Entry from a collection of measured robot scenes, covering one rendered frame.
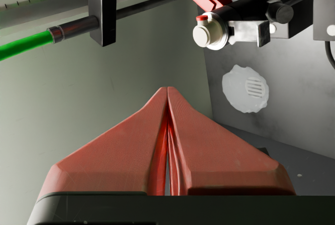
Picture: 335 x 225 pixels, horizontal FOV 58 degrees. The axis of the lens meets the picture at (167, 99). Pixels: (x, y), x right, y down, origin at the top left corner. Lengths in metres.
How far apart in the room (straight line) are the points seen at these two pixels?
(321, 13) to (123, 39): 0.30
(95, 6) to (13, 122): 0.19
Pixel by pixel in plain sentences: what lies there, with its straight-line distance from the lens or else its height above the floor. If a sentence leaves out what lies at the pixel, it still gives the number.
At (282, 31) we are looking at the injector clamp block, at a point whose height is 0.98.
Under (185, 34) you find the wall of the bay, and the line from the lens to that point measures 0.61.
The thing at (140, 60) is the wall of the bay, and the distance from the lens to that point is 0.54.
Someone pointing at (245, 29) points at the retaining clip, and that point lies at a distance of 0.21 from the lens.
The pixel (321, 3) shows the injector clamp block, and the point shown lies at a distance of 0.34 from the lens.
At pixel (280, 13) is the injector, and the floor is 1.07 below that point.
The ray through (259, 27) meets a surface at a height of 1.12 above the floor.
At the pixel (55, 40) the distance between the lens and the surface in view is 0.37.
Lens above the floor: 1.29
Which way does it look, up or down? 34 degrees down
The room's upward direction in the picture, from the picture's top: 120 degrees counter-clockwise
